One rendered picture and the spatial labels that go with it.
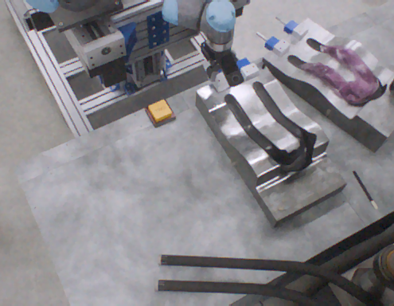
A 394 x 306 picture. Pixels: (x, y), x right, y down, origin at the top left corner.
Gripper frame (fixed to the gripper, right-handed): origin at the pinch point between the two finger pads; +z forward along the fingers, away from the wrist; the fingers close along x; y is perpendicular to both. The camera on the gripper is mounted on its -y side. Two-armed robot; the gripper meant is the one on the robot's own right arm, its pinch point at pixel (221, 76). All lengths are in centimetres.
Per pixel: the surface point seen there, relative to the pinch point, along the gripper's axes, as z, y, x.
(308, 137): -1.5, -31.0, -12.9
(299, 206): 1.9, -47.6, -0.1
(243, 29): 113, 65, -56
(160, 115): 7.9, 0.8, 22.7
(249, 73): 3.9, -1.9, -9.7
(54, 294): 80, -24, 95
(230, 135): 2.8, -17.7, 6.6
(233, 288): -4, -58, 29
